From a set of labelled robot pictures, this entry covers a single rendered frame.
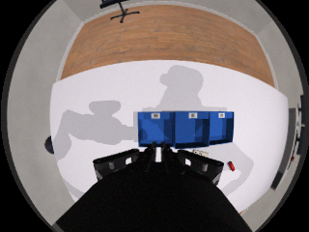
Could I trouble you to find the blue rack of bins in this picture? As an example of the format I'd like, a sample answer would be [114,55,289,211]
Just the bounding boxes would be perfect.
[138,111,234,150]

